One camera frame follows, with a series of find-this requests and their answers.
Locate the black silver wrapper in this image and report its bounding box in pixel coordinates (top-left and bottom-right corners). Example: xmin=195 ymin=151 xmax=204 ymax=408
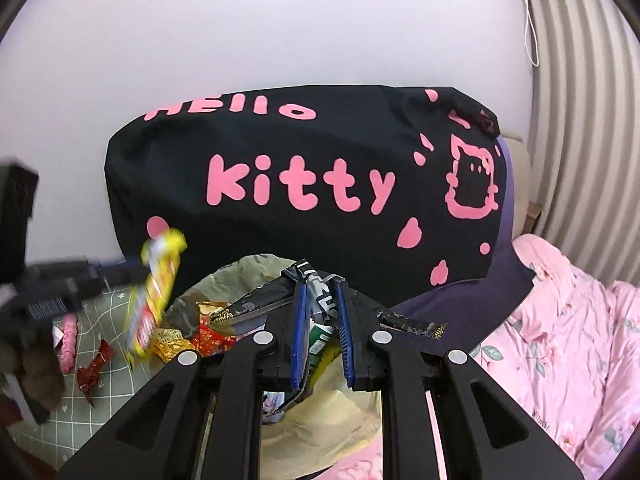
xmin=207 ymin=258 xmax=449 ymax=418

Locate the red gold candy wrapper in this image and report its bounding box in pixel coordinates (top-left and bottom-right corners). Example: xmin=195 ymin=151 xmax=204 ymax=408
xmin=152 ymin=300 xmax=238 ymax=363

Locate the white crushed paper cup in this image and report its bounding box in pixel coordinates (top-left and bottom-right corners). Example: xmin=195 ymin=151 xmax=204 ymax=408
xmin=52 ymin=325 xmax=64 ymax=350

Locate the yellow-green trash bag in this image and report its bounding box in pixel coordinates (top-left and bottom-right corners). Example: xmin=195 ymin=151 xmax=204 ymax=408
xmin=163 ymin=254 xmax=382 ymax=479

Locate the left hand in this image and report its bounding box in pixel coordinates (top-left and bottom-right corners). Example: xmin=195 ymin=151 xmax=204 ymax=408
xmin=1 ymin=324 xmax=65 ymax=411

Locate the pink caterpillar toy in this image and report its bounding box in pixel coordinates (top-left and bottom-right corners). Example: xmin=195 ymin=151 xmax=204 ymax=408
xmin=58 ymin=314 xmax=78 ymax=374

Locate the green grid cloth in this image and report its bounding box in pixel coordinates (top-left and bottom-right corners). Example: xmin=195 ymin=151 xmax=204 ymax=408
xmin=6 ymin=286 xmax=166 ymax=470

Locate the small red candy wrapper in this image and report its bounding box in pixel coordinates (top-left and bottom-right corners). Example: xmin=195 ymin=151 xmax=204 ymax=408
xmin=76 ymin=339 xmax=115 ymax=406

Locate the black hello kitty bag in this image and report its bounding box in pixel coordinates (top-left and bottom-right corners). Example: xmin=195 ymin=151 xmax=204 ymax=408
xmin=104 ymin=86 xmax=508 ymax=306

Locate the pink floral blanket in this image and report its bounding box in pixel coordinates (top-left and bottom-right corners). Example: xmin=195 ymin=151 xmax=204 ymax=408
xmin=314 ymin=233 xmax=640 ymax=480

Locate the beige pleated curtain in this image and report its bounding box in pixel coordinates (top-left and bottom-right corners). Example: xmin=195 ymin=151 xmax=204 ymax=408
xmin=529 ymin=0 xmax=639 ymax=284

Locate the air conditioner cord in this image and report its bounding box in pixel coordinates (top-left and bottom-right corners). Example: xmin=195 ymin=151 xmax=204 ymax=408
xmin=516 ymin=0 xmax=542 ymax=68

